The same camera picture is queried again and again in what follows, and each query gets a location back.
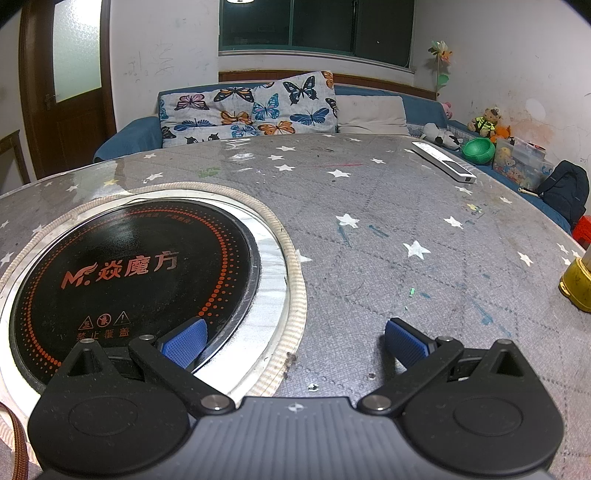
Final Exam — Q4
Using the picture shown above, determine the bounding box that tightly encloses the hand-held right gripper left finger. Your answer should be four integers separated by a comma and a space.
59, 318, 235, 415

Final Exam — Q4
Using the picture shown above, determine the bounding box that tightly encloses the white remote control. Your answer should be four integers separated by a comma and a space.
411, 141, 477, 184

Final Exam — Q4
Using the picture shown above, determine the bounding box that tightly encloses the yellow container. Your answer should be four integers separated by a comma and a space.
558, 244, 591, 315

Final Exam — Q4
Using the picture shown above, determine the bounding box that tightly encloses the green bowl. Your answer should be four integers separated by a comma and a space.
462, 137, 496, 165

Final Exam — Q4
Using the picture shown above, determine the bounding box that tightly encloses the black and white plush toy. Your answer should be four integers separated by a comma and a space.
420, 122, 463, 151

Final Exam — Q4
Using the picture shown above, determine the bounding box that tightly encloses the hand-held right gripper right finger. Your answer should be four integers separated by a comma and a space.
358, 318, 539, 415

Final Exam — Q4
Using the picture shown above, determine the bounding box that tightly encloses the grey star print table cover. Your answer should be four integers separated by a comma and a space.
0, 134, 591, 480

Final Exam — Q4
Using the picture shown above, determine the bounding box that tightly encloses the brown shoelace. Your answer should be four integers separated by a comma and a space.
0, 401, 31, 480

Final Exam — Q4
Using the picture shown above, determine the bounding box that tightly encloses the black round induction cooktop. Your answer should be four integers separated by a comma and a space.
0, 187, 291, 403

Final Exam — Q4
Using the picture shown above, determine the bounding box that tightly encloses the clear plastic toy box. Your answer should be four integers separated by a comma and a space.
493, 137, 555, 193

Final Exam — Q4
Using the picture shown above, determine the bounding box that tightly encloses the dark window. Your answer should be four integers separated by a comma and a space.
218, 0, 416, 73

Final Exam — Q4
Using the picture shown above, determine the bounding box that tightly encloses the butterfly print pillow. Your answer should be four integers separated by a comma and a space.
158, 71, 339, 148

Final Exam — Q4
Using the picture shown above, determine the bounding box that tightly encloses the wooden door with frosted glass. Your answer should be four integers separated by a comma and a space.
18, 0, 117, 182

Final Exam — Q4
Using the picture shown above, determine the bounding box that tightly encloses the wooden side desk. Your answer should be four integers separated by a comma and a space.
0, 130, 31, 185

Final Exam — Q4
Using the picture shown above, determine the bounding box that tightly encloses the teddy bear with yellow vest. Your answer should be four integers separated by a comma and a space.
467, 106, 504, 137

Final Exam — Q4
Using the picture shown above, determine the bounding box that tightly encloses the blue sofa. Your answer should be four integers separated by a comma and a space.
93, 69, 591, 241

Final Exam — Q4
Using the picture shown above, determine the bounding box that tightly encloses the white cushion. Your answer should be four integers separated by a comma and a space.
336, 95, 411, 136

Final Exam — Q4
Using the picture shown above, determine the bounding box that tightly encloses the black backpack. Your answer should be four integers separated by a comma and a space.
538, 160, 590, 228

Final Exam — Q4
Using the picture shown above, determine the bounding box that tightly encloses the colourful pinwheel toy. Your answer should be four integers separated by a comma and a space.
427, 41, 454, 100

